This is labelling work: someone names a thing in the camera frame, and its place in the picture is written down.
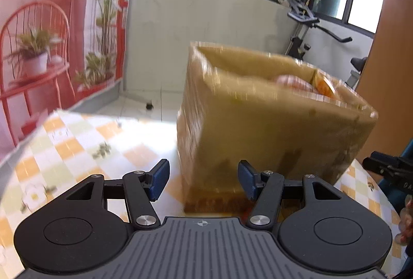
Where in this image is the brown wooden board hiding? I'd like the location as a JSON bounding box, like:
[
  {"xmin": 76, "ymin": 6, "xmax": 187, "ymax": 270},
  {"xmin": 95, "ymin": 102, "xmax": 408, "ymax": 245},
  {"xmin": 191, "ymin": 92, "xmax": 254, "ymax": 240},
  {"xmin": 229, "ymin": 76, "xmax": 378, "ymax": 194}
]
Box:
[{"xmin": 354, "ymin": 0, "xmax": 413, "ymax": 166}]

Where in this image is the blue cloth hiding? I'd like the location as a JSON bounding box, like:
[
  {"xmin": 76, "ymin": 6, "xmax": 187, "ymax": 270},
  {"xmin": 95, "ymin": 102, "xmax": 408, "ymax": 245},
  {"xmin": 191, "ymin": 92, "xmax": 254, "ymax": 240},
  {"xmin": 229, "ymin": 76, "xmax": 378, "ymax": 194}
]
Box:
[{"xmin": 377, "ymin": 140, "xmax": 413, "ymax": 213}]

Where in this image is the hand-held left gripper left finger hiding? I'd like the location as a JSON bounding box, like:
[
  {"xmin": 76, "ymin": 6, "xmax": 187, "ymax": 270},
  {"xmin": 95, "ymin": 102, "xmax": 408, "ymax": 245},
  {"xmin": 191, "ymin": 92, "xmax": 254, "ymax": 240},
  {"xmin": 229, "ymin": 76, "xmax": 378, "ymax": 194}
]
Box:
[{"xmin": 65, "ymin": 159, "xmax": 171, "ymax": 229}]

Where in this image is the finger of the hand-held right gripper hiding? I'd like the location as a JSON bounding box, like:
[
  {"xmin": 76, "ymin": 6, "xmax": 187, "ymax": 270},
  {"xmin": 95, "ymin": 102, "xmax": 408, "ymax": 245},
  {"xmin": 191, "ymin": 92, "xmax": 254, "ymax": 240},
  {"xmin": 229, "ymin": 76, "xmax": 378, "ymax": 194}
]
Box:
[{"xmin": 362, "ymin": 151, "xmax": 413, "ymax": 193}]

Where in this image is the room print wall poster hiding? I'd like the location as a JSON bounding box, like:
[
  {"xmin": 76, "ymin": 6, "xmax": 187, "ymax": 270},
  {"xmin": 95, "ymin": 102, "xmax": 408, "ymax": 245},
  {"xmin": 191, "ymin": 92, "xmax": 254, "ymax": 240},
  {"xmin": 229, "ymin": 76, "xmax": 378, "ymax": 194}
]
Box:
[{"xmin": 0, "ymin": 0, "xmax": 135, "ymax": 163}]

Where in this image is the person's right hand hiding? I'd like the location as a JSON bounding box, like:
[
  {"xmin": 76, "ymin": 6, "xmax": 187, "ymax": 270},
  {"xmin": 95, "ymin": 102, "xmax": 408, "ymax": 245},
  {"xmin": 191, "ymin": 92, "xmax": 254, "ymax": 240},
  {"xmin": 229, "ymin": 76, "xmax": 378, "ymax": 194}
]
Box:
[{"xmin": 397, "ymin": 195, "xmax": 413, "ymax": 246}]

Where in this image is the brown cardboard box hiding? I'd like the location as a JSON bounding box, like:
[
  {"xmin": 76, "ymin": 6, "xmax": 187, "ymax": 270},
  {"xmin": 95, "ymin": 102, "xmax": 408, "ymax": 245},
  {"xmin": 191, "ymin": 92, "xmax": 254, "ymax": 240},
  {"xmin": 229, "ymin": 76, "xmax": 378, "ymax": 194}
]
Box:
[{"xmin": 176, "ymin": 41, "xmax": 379, "ymax": 214}]

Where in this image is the checkered tablecloth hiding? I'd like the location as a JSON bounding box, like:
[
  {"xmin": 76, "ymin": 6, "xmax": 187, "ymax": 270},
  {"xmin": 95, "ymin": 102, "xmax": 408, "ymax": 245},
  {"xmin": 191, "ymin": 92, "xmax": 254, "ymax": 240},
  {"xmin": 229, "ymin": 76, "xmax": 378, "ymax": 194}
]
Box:
[{"xmin": 0, "ymin": 109, "xmax": 407, "ymax": 279}]

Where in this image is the black exercise bike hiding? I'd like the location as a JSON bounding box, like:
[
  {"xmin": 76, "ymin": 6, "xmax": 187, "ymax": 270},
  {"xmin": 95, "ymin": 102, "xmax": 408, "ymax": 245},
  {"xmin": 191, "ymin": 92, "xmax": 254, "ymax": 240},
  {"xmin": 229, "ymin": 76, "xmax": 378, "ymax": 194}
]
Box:
[{"xmin": 278, "ymin": 0, "xmax": 369, "ymax": 87}]

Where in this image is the orange snack packet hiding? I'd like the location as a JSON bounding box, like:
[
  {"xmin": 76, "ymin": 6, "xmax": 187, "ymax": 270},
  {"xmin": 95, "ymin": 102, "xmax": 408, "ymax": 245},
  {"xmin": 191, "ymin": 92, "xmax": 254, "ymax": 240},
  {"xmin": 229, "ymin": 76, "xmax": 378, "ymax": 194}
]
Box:
[{"xmin": 275, "ymin": 68, "xmax": 338, "ymax": 101}]

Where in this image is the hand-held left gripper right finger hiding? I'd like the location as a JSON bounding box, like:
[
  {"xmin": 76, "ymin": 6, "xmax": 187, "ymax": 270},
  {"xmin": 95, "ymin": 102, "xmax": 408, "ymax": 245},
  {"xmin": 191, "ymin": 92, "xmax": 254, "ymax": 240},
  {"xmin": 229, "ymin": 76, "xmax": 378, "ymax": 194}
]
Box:
[{"xmin": 237, "ymin": 160, "xmax": 343, "ymax": 230}]

